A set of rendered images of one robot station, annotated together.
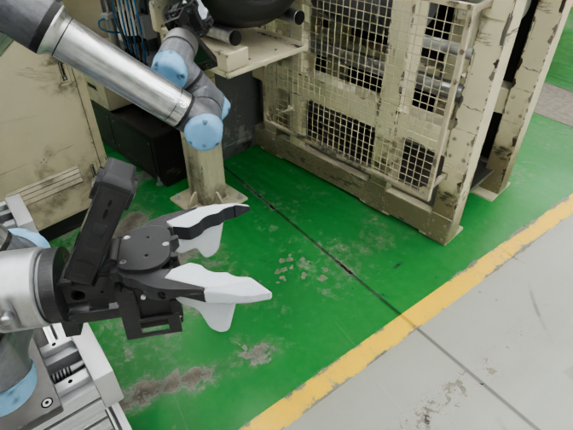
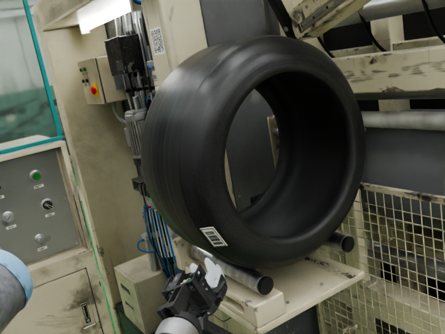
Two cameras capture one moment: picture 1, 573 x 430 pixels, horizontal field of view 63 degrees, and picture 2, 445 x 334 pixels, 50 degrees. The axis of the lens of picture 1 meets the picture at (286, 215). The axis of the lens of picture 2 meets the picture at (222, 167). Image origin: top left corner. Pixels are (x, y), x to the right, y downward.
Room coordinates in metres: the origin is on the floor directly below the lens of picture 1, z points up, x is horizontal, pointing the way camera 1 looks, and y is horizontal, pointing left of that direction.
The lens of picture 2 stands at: (0.40, -0.07, 1.45)
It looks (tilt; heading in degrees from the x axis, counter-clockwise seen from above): 13 degrees down; 15
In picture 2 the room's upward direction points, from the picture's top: 10 degrees counter-clockwise
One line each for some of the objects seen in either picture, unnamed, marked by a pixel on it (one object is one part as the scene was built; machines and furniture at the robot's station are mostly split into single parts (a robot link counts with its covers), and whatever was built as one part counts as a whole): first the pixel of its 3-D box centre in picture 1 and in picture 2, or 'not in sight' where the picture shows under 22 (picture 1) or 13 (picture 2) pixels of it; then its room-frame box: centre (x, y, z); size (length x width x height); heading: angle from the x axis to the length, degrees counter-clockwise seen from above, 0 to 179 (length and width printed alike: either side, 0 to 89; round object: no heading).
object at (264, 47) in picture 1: (235, 46); (272, 279); (1.64, 0.18, 0.80); 0.37 x 0.36 x 0.02; 136
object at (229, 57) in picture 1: (202, 45); (230, 287); (1.54, 0.28, 0.84); 0.36 x 0.09 x 0.06; 46
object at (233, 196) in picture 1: (208, 196); not in sight; (1.81, 0.37, 0.02); 0.27 x 0.27 x 0.04; 46
